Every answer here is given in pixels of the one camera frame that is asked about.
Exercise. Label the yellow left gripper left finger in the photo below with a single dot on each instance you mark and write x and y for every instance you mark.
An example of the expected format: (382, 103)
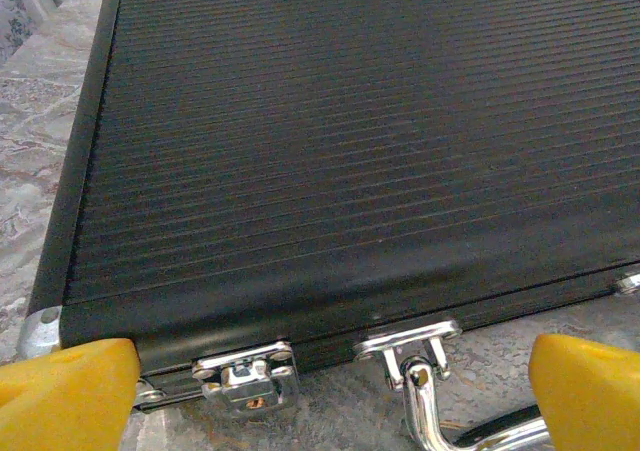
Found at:
(65, 401)

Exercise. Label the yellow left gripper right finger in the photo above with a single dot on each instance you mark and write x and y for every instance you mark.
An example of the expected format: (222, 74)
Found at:
(590, 401)

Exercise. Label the black ribbed aluminium case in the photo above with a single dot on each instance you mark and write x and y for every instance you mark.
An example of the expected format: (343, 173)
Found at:
(300, 146)

